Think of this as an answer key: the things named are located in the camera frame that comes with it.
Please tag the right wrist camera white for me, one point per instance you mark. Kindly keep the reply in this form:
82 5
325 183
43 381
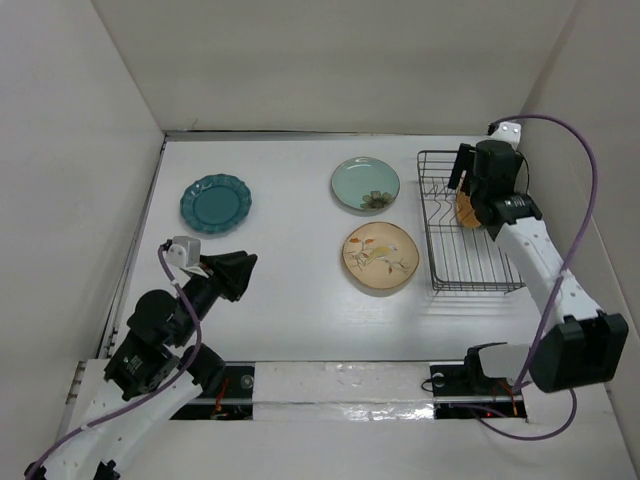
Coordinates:
506 131

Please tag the black wire dish rack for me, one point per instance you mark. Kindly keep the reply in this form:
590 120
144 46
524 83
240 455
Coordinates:
460 259

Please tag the beige bird plate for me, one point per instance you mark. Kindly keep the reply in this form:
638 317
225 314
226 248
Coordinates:
380 256

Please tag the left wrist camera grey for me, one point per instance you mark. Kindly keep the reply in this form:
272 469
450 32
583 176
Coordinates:
184 252

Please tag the grey tree plate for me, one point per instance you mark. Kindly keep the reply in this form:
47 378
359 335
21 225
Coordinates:
522 183

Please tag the orange woven plate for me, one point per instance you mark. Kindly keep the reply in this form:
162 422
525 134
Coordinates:
465 211

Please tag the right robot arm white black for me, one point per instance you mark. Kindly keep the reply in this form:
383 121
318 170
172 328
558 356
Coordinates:
576 343

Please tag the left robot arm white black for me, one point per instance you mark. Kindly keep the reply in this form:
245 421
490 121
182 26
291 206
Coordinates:
161 365

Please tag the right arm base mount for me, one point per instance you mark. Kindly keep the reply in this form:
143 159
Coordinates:
456 397

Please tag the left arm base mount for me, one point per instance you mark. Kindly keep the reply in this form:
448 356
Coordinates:
231 400

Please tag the light blue flower plate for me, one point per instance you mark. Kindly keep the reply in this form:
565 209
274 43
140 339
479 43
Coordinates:
365 184

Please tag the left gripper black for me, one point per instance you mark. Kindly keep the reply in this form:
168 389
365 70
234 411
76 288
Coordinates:
231 271

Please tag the dark teal scalloped plate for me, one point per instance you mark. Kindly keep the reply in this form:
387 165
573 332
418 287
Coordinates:
215 204

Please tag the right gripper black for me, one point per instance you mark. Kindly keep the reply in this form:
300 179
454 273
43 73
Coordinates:
465 161

